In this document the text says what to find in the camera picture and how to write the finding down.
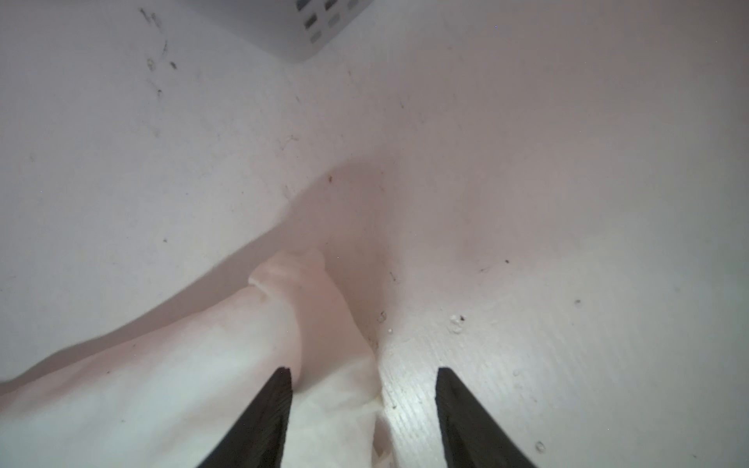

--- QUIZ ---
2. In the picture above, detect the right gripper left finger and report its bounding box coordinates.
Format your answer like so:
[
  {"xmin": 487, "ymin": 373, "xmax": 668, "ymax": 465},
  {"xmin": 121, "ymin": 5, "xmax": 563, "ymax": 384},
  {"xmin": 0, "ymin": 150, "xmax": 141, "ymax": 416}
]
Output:
[{"xmin": 198, "ymin": 367, "xmax": 293, "ymax": 468}]

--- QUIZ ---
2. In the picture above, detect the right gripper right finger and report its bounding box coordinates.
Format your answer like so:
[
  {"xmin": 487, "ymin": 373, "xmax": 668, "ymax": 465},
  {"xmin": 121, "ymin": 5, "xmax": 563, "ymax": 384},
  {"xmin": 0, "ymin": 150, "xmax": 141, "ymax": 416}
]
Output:
[{"xmin": 435, "ymin": 367, "xmax": 534, "ymax": 468}]

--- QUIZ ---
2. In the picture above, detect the white printed t-shirt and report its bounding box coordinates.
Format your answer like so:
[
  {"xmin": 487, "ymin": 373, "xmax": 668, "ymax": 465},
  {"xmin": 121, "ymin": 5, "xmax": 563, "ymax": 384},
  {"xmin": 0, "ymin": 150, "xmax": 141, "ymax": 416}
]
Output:
[{"xmin": 0, "ymin": 245, "xmax": 399, "ymax": 468}]

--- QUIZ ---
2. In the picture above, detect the white plastic laundry basket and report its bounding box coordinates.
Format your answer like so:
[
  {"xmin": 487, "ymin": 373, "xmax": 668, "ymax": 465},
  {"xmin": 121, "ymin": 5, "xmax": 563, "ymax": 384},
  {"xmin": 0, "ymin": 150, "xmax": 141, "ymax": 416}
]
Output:
[{"xmin": 187, "ymin": 0, "xmax": 372, "ymax": 62}]

